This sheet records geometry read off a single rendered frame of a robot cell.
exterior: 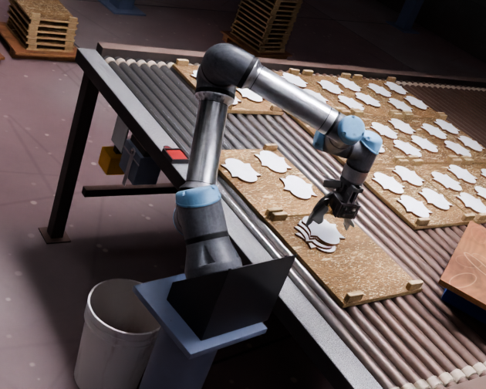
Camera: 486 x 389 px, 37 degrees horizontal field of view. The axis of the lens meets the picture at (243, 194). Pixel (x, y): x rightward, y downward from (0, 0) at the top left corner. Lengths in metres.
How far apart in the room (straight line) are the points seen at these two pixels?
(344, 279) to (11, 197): 2.04
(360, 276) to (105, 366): 1.01
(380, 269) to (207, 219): 0.70
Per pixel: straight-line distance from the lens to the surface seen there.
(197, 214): 1.84
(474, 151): 3.67
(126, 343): 2.61
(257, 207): 2.36
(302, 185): 2.58
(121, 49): 3.20
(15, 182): 3.87
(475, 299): 2.23
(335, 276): 2.19
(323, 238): 2.28
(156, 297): 1.95
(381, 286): 2.25
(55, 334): 3.04
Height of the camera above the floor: 2.08
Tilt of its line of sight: 29 degrees down
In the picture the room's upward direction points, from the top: 21 degrees clockwise
